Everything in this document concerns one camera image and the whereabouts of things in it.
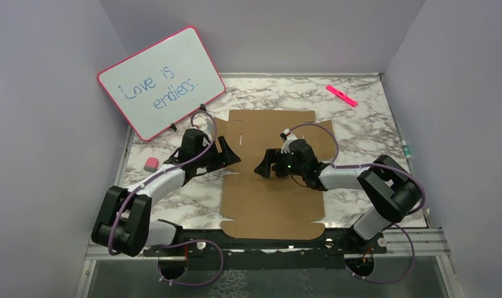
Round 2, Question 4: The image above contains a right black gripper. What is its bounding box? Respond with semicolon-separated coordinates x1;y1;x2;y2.
253;148;305;178

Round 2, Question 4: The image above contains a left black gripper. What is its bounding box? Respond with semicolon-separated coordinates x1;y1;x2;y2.
194;136;241;173

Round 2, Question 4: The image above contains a brown cardboard box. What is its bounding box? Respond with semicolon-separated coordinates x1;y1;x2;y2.
216;110;335;240

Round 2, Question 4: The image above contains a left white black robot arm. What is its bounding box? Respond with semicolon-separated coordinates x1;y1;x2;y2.
91;129;241;256

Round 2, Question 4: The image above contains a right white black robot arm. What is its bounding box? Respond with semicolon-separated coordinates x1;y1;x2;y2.
254;139;426;253

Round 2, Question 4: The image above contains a pink whiteboard eraser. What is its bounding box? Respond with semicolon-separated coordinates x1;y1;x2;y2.
144;157;159;173

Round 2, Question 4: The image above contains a pink framed whiteboard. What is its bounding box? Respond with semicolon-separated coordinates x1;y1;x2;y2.
97;27;226;141

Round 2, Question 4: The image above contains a pink highlighter marker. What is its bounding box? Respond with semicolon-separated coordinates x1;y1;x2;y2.
326;85;358;107

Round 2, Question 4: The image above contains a green capped marker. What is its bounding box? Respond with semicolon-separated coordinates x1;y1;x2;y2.
401;140;411;160

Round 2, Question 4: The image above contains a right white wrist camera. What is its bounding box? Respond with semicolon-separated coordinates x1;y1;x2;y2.
281;129;298;154

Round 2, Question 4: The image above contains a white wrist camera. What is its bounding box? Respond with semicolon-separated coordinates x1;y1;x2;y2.
281;129;298;154
202;124;216;142

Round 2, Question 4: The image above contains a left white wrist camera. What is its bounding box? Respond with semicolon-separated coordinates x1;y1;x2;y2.
202;124;216;142

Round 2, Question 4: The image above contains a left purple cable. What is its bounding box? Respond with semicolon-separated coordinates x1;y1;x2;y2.
107;110;226;288

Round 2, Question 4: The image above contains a purple cable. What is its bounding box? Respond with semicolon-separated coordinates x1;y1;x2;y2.
285;122;427;286
107;110;226;288

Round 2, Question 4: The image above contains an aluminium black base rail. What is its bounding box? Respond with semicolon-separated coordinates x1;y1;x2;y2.
73;228;465;298

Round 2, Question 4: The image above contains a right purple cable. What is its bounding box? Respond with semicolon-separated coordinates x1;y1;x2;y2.
285;122;427;286

